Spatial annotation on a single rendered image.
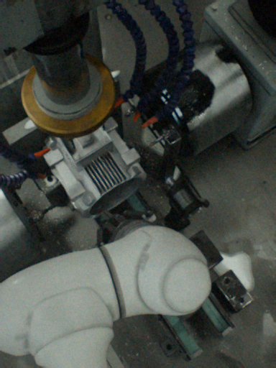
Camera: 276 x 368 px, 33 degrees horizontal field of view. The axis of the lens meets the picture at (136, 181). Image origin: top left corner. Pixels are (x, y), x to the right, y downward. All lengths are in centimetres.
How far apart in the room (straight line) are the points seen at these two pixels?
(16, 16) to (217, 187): 92
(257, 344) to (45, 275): 86
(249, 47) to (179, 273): 74
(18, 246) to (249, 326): 66
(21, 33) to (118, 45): 96
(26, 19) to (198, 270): 39
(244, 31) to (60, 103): 54
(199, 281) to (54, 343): 19
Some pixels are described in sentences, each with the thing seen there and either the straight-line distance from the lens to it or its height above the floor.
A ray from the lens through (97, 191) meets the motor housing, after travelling 110.
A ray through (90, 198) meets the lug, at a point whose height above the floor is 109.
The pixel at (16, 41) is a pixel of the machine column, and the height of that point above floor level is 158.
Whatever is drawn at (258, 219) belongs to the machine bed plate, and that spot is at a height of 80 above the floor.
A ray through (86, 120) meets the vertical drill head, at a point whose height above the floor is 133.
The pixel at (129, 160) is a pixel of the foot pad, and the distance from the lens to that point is 113.
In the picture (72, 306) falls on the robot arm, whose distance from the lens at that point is 59.
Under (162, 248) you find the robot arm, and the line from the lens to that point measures 60.
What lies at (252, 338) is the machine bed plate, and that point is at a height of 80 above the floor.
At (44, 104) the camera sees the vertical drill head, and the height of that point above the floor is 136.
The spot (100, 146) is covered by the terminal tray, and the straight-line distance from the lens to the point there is 111.
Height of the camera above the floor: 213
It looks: 71 degrees down
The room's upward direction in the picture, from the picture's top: 1 degrees counter-clockwise
